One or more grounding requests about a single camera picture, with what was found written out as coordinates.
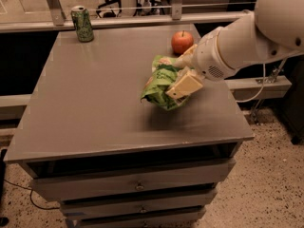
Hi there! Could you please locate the black floor cable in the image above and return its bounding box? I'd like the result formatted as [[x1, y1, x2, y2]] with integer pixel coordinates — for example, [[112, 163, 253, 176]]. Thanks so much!
[[3, 178, 61, 211]]

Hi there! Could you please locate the white cable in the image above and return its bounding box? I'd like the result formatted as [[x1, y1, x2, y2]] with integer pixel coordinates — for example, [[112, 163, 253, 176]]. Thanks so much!
[[235, 63, 268, 105]]

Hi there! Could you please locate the grey drawer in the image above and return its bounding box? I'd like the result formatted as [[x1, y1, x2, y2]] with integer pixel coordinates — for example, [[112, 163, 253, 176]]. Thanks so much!
[[66, 206, 205, 228], [30, 158, 236, 201], [61, 186, 217, 219]]

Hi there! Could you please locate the metal railing frame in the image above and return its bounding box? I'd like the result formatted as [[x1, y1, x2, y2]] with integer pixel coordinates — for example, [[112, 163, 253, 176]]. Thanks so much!
[[0, 0, 256, 33]]

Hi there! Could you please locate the middle grey drawer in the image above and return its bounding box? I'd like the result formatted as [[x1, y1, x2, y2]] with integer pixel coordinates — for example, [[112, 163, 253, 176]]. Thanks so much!
[[61, 186, 217, 219]]

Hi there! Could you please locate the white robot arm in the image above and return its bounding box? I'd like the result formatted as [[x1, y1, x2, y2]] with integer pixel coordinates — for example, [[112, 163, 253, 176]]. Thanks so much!
[[166, 0, 304, 99]]

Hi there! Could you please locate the green rice chip bag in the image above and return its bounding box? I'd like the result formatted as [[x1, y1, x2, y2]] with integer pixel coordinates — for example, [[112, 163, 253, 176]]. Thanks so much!
[[141, 55, 189, 111]]

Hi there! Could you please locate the top grey drawer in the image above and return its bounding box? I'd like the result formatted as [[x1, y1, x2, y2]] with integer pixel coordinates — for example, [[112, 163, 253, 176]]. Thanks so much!
[[30, 158, 236, 201]]

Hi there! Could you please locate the bottom grey drawer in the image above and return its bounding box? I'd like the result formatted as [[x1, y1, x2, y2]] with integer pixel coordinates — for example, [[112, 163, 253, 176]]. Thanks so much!
[[66, 206, 205, 228]]

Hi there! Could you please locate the green soda can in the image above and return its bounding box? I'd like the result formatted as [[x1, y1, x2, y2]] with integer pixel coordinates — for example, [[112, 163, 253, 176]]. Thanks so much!
[[70, 6, 94, 43]]

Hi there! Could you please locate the red apple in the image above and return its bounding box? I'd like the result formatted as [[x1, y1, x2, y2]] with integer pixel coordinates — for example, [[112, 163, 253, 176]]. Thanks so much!
[[171, 30, 194, 54]]

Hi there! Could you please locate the grey drawer cabinet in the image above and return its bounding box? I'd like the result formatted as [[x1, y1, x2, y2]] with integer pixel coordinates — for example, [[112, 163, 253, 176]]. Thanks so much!
[[3, 24, 256, 228]]

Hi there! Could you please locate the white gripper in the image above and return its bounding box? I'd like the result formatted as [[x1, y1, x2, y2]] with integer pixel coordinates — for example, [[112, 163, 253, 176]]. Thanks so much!
[[165, 27, 237, 99]]

